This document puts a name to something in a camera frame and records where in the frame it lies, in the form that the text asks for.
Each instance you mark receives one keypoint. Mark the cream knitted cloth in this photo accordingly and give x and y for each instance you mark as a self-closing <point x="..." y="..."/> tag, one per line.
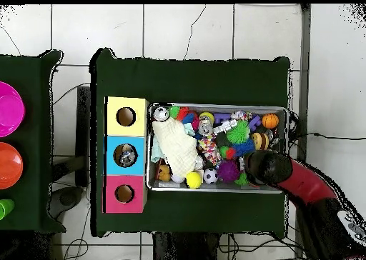
<point x="174" y="148"/>

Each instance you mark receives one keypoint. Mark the bag of coloured spiky balls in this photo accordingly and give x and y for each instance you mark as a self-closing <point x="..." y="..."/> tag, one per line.
<point x="184" y="116"/>

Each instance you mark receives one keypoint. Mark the purple spiky ball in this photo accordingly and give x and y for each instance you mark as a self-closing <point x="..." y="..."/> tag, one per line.
<point x="229" y="171"/>

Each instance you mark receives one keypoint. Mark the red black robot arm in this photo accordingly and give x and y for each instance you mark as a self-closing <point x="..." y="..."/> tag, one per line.
<point x="309" y="186"/>

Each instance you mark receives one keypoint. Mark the wooden box with three holes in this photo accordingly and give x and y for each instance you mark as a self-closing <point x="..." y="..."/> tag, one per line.
<point x="137" y="146"/>

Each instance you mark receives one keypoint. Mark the clear mesh bin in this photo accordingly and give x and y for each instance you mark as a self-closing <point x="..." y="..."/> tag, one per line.
<point x="154" y="186"/>

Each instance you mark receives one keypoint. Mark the yellow ball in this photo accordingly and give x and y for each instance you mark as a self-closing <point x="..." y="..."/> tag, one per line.
<point x="194" y="180"/>
<point x="207" y="116"/>

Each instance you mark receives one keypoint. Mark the red silver soda can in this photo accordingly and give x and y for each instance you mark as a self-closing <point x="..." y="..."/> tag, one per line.
<point x="161" y="113"/>

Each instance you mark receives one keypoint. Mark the small soccer ball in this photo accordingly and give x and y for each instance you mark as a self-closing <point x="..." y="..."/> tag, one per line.
<point x="210" y="176"/>

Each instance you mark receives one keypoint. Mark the plain green spiky ball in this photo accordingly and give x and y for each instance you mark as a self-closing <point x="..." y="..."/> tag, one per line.
<point x="238" y="132"/>

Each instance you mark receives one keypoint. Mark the blue spiky ball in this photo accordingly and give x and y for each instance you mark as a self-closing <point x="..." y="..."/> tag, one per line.
<point x="244" y="147"/>

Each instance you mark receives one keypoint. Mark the wooden toy burger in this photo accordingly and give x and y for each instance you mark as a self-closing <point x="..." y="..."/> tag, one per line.
<point x="260" y="140"/>

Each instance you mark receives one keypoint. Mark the orange plate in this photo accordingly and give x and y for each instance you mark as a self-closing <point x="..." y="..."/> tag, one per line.
<point x="8" y="166"/>

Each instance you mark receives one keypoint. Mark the pink plate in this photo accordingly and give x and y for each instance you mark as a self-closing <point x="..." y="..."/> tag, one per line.
<point x="8" y="108"/>

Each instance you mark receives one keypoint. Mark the green cup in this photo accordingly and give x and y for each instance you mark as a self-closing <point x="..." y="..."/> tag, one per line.
<point x="4" y="208"/>

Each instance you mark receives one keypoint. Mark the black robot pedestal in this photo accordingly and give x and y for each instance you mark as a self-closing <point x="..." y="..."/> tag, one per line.
<point x="189" y="248"/>

